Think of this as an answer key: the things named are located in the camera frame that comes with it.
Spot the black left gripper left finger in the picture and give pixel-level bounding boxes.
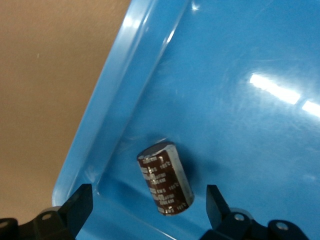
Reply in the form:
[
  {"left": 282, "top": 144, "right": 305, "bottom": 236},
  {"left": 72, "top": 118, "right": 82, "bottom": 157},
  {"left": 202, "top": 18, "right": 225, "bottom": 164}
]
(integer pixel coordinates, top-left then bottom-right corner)
[{"left": 0, "top": 183, "right": 94, "bottom": 240}]

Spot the blue plastic tray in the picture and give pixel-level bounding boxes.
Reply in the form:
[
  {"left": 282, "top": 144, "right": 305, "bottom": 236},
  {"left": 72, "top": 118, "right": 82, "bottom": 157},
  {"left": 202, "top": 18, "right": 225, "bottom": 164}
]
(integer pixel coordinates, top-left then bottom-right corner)
[{"left": 51, "top": 0, "right": 320, "bottom": 240}]

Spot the dark brown cylindrical capacitor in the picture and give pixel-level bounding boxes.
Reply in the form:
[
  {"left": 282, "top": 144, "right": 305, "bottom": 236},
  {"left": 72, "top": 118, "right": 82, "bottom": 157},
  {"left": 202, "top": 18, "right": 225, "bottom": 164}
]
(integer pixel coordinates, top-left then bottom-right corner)
[{"left": 136, "top": 141, "right": 195, "bottom": 217}]

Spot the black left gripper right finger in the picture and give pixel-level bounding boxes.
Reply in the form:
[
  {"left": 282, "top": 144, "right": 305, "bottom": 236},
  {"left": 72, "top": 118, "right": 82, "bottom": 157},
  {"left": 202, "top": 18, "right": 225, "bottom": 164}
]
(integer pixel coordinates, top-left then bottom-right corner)
[{"left": 200, "top": 184, "right": 311, "bottom": 240}]

